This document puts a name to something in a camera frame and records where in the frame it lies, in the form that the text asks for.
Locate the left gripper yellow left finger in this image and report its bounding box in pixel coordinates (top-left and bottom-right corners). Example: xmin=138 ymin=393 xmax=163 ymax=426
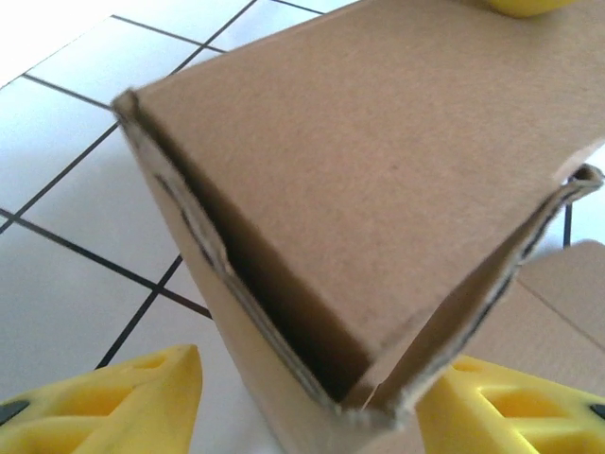
xmin=0 ymin=343 xmax=204 ymax=454

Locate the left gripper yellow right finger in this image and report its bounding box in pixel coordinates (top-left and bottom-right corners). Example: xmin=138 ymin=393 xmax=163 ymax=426
xmin=418 ymin=357 xmax=605 ymax=454

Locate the brown cardboard box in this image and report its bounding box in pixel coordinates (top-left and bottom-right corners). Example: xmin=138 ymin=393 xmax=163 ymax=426
xmin=112 ymin=0 xmax=605 ymax=454

